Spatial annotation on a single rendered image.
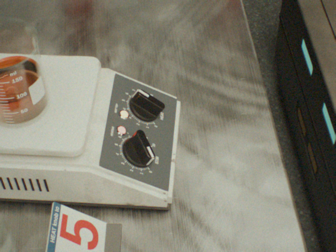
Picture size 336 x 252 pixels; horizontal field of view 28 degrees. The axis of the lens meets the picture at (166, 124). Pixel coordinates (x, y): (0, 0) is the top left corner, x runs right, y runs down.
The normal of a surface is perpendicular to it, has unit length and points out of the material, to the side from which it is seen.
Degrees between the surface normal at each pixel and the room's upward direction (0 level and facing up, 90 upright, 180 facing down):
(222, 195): 0
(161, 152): 30
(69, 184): 90
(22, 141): 0
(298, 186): 0
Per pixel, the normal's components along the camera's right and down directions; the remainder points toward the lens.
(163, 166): 0.47, -0.53
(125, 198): -0.08, 0.77
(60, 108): -0.03, -0.63
